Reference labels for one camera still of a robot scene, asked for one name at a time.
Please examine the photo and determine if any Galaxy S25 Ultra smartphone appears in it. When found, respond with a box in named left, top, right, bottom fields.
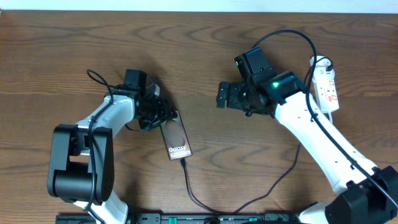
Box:
left=160, top=110, right=193, bottom=161

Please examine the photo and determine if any black charging cable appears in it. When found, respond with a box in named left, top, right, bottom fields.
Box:
left=179, top=57, right=334, bottom=215

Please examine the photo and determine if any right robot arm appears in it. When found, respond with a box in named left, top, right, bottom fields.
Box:
left=216, top=47, right=397, bottom=224

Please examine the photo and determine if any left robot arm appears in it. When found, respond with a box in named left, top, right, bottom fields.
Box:
left=47, top=69, right=177, bottom=223

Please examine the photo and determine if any white power strip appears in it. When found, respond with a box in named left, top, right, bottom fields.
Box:
left=312, top=55, right=340, bottom=113

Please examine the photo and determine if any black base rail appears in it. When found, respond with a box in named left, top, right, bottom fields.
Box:
left=55, top=212, right=302, bottom=224

